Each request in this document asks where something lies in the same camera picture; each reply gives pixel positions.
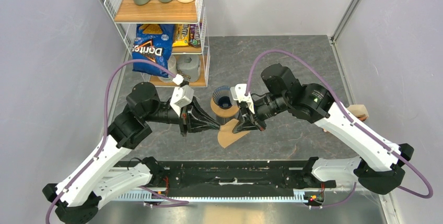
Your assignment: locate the white toilet paper roll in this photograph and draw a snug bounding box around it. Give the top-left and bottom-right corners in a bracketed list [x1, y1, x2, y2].
[161, 55, 178, 82]

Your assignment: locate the yellow M&M candy bag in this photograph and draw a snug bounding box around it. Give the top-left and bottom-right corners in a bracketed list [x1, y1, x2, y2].
[172, 24, 190, 48]

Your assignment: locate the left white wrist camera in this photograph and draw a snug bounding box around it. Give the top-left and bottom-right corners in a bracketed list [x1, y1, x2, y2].
[169, 74, 194, 116]

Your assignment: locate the brown paper coffee filter pack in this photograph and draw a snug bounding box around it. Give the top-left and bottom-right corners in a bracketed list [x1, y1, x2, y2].
[315, 102, 369, 131]

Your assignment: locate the blue Doritos chip bag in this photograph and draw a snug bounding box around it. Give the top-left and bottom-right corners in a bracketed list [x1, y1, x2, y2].
[131, 23, 174, 69]

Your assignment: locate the dark brown candy bag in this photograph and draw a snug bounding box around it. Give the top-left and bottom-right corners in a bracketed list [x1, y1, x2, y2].
[189, 24, 201, 48]

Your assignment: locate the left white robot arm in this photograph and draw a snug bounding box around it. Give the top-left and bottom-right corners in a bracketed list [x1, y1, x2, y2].
[42, 82, 220, 223]

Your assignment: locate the brown paper coffee filter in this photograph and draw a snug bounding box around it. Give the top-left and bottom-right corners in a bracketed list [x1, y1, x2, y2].
[217, 119, 250, 148]

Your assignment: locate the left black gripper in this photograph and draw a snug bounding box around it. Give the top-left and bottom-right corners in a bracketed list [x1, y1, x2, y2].
[144, 96, 220, 137]

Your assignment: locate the white slotted cable duct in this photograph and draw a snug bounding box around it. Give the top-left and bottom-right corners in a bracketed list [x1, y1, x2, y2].
[113, 190, 321, 205]

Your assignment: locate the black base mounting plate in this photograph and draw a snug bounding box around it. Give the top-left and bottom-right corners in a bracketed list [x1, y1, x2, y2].
[114, 159, 372, 199]

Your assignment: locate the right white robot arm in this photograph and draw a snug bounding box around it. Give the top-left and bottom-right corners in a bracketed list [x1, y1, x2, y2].
[230, 64, 414, 195]

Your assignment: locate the grey toilet paper roll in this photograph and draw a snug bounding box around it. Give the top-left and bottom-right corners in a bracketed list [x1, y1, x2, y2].
[177, 55, 201, 82]

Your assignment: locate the glass coffee carafe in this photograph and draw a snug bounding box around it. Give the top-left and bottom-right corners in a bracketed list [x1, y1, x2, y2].
[217, 113, 238, 125]

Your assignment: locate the purple cable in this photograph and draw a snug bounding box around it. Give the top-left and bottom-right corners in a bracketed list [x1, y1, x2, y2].
[45, 59, 190, 224]
[244, 49, 434, 210]

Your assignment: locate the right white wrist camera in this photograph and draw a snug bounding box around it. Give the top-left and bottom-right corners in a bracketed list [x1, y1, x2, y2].
[230, 84, 255, 114]

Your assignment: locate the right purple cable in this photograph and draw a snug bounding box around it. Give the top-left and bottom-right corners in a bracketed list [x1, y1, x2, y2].
[244, 49, 434, 210]

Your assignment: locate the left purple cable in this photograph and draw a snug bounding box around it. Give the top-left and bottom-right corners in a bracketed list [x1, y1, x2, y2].
[45, 59, 190, 224]

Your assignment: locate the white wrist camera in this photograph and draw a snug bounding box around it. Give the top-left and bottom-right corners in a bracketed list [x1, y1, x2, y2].
[230, 84, 255, 114]
[169, 74, 194, 116]

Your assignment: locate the white wire shelf rack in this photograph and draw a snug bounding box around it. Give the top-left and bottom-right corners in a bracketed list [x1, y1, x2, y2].
[103, 0, 211, 87]

